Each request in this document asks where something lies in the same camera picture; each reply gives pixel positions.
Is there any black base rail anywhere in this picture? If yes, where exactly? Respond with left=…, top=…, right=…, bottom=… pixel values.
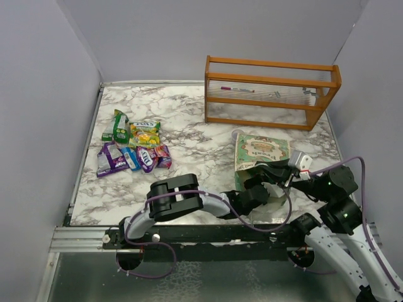
left=102, top=225, right=315, bottom=266

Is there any small green snack packet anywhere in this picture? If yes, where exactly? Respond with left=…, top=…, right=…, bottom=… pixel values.
left=101, top=109, right=130, bottom=145

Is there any purple Fox's candy bag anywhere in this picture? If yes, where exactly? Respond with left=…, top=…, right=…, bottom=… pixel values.
left=136, top=147, right=158, bottom=173

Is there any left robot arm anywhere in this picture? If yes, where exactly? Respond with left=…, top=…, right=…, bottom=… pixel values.
left=117, top=174, right=270, bottom=249

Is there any purple marker pen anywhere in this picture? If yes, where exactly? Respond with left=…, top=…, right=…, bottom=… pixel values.
left=220, top=86, right=255, bottom=93

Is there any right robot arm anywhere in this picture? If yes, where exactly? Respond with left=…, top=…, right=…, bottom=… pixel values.
left=254, top=156, right=402, bottom=301

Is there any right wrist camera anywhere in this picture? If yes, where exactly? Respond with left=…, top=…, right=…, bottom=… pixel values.
left=288, top=150, right=313, bottom=181

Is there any purple snack packet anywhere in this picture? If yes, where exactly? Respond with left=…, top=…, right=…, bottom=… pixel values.
left=96, top=142, right=129, bottom=178

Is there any yellow green Fox's candy bag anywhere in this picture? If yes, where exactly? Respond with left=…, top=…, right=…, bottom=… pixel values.
left=128, top=121, right=161, bottom=148

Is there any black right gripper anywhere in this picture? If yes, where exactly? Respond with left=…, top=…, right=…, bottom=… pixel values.
left=255, top=157, right=331, bottom=201

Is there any blue snack packet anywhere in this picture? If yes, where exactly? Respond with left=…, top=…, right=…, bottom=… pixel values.
left=120, top=147, right=141, bottom=171

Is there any clear plastic cup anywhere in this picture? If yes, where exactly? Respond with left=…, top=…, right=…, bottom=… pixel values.
left=231, top=129, right=244, bottom=143

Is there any red snack packet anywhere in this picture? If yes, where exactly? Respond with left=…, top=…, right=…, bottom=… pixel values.
left=154, top=144, right=172, bottom=169

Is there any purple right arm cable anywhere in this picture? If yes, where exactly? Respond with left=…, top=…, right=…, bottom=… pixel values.
left=310, top=156, right=403, bottom=293

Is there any orange wooden shelf rack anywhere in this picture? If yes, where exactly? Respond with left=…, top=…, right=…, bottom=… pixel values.
left=204, top=55, right=342, bottom=131

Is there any printed paper bag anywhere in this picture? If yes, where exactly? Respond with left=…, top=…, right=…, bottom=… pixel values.
left=234, top=133, right=290, bottom=222

